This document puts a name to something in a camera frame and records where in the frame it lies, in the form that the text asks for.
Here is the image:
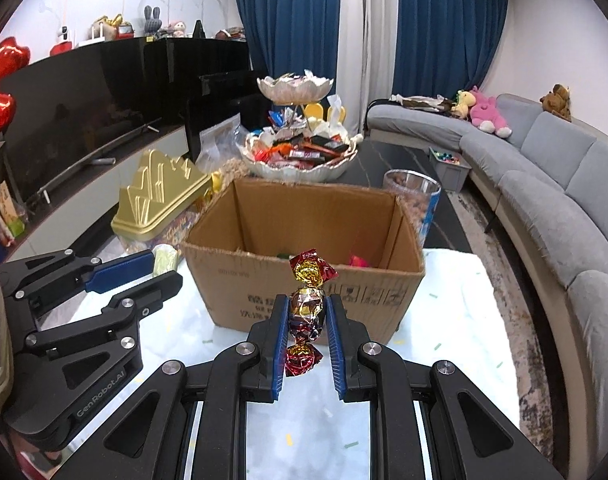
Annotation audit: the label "brown cardboard box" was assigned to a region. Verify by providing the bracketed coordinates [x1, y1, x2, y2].
[180, 178, 427, 346]

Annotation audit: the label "crumpled clothes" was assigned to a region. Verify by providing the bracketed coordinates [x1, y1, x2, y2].
[390, 94, 459, 113]

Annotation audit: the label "yellow plastic holder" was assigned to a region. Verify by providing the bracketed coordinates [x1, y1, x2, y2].
[304, 95, 347, 133]

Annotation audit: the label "colourful boxes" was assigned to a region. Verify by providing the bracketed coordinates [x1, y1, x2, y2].
[0, 180, 27, 248]

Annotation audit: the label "blue curtain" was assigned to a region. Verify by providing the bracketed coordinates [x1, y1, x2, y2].
[232, 0, 347, 111]
[394, 0, 509, 103]

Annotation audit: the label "gold balloon with white rack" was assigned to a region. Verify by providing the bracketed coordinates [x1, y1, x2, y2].
[89, 14, 135, 46]

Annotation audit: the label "black curved television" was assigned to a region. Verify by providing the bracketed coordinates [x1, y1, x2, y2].
[0, 42, 159, 201]

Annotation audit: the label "black glossy piano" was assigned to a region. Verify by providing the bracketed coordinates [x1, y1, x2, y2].
[143, 36, 267, 161]

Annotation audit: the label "pink plush toy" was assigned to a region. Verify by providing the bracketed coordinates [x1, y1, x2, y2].
[468, 86, 513, 139]

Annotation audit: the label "white red robot toy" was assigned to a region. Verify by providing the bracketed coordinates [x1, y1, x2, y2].
[51, 25, 75, 56]

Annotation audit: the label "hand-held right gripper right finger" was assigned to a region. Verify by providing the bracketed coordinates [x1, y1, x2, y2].
[326, 294, 567, 480]

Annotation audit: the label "grey white television cabinet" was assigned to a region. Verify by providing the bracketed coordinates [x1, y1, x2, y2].
[0, 124, 189, 263]

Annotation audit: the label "clear cup with blue label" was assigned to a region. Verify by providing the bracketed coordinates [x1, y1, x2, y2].
[383, 170, 442, 248]

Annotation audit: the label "white tiered petal bowl stand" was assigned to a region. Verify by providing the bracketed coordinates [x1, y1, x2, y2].
[236, 71, 362, 182]

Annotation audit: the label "pale green candy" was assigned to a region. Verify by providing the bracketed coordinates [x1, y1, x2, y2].
[151, 244, 181, 277]

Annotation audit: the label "pile of assorted wrapped sweets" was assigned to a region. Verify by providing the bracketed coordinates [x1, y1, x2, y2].
[244, 127, 355, 166]

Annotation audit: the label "brown plush toy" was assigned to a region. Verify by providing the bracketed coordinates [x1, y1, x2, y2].
[542, 84, 573, 122]

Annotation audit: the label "clear plastic bag of nuts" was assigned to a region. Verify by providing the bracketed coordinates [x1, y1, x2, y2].
[196, 114, 249, 186]

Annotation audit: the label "white sheer curtain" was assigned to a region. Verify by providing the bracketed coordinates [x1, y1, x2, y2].
[336, 0, 402, 126]

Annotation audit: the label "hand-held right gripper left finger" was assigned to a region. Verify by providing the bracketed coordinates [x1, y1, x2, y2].
[79, 294, 292, 480]

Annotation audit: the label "light blue confetti tablecloth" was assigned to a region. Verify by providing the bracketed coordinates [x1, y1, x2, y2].
[59, 245, 527, 480]

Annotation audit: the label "gold-lidded clear candy container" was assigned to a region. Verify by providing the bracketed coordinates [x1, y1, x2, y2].
[110, 149, 215, 256]

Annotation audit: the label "patterned grey rug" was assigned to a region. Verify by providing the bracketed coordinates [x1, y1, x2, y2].
[424, 190, 569, 461]

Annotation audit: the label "yellow plush toy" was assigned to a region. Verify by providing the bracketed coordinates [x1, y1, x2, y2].
[454, 90, 474, 120]

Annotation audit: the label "grey sectional sofa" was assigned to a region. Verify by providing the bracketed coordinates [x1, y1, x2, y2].
[366, 92, 608, 476]

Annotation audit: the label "red gold foil candy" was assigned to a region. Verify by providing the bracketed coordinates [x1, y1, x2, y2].
[286, 247, 339, 378]

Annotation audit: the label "grey storage bin with toys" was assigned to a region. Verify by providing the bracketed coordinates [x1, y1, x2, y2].
[429, 147, 470, 192]

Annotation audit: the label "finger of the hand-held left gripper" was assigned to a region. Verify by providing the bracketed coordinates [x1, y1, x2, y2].
[0, 249, 155, 313]
[26, 270, 183, 356]

